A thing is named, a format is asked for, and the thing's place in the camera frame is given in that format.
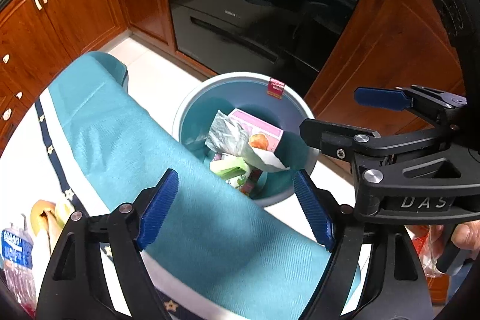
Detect brown orange peel piece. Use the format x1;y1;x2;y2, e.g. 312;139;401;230
248;133;269;150

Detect light blue trash bin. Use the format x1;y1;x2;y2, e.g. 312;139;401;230
172;72;319;207

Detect brown wooden kitchen cabinets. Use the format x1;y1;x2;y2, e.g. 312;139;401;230
0;0;178;156

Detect red label on bin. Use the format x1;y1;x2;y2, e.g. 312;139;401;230
267;78;285;100

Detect person's right hand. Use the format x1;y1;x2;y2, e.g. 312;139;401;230
406;222;480;259

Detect clear plastic water bottle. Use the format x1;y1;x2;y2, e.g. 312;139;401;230
1;214;37;319

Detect green corn husk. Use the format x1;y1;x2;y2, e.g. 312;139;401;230
42;201;75;253

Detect crumpled plastic wrap in bin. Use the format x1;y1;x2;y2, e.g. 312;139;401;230
205;110;250;157

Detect red plastic bag on floor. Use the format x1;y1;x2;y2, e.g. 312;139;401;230
407;225;450;305

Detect orange fruit peel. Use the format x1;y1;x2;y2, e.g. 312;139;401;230
30;200;59;235

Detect pink box in bin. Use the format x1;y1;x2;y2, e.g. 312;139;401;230
228;109;284;152

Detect white paper napkin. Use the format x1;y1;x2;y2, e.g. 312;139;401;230
241;145;289;173

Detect white paper cup green print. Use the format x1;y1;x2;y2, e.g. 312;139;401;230
209;154;251;189

